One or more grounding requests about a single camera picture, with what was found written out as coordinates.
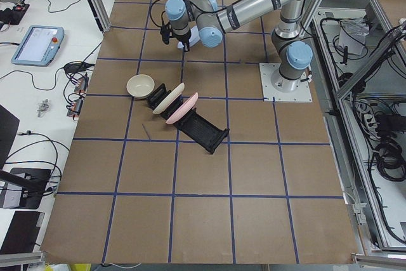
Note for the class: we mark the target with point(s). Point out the cream plate in rack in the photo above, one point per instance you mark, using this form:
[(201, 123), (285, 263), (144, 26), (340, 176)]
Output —
[(169, 99)]

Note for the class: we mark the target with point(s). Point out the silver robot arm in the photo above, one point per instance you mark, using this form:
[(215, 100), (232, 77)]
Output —
[(213, 23)]

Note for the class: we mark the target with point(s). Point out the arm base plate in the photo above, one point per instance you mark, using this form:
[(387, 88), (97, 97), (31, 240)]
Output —
[(277, 89)]

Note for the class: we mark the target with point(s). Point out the blue teach pendant near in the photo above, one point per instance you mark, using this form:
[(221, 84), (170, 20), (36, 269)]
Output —
[(39, 46)]

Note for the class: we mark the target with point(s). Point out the black monitor stand base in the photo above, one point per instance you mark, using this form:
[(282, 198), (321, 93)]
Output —
[(24, 187)]

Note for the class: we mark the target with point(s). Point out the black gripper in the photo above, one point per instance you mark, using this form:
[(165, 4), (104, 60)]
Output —
[(184, 37)]

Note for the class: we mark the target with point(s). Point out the black electronics box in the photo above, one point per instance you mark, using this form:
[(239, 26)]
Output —
[(14, 16)]

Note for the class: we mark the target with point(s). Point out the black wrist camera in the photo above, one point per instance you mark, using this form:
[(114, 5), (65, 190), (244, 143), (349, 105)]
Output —
[(166, 33)]

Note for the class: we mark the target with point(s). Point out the blue plate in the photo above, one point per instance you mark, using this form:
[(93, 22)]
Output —
[(195, 38)]

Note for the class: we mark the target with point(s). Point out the cream bowl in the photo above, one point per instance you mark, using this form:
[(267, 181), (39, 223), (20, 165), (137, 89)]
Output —
[(140, 86)]

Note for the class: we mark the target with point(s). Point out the black dish rack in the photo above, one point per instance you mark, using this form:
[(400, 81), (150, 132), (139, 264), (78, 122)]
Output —
[(192, 124)]

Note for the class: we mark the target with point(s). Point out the pink plate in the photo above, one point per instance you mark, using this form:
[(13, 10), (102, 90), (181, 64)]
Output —
[(183, 109)]

